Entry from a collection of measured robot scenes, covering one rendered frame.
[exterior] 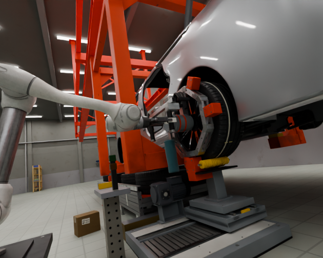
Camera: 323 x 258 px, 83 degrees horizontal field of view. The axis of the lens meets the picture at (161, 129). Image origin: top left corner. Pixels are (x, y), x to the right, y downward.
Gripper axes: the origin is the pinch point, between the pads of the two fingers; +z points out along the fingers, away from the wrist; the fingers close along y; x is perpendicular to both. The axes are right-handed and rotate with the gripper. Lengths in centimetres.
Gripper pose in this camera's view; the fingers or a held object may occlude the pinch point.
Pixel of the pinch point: (170, 121)
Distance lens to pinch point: 120.6
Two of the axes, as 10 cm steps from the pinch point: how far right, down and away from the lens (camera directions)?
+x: -1.5, -9.7, 1.9
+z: 9.0, -0.6, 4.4
